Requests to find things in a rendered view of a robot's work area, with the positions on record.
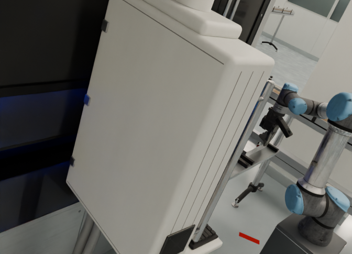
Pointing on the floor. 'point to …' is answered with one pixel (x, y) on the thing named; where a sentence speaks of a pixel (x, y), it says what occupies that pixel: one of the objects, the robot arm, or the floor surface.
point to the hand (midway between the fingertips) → (266, 144)
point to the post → (265, 18)
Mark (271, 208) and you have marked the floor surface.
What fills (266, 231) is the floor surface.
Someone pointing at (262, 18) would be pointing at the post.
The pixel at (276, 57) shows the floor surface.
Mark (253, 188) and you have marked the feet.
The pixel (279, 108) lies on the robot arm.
